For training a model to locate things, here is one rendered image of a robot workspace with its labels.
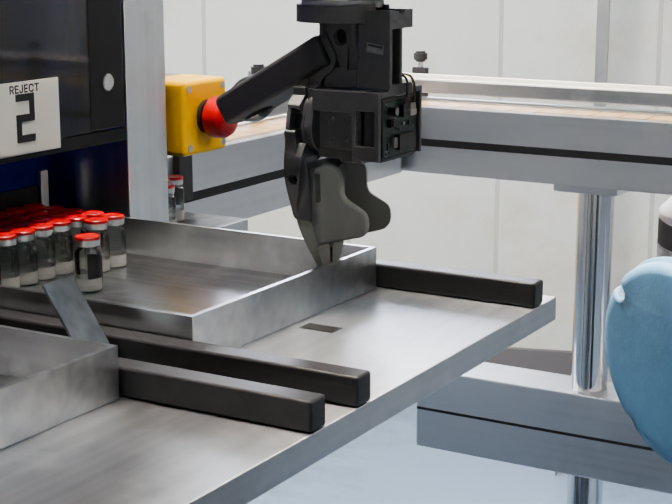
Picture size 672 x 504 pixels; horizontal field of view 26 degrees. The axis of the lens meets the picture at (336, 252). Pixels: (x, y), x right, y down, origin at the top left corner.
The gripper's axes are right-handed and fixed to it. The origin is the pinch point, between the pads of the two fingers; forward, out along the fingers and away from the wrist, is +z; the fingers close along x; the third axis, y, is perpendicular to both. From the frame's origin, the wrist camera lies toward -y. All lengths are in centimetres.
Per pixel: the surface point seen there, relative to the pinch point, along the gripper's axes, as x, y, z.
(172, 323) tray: -20.0, 0.2, 0.7
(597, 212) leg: 86, -8, 11
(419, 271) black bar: 6.2, 5.7, 1.8
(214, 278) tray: 1.3, -11.3, 3.4
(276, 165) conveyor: 48, -35, 2
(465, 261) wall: 249, -103, 61
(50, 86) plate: -3.8, -24.0, -12.7
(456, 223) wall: 248, -105, 51
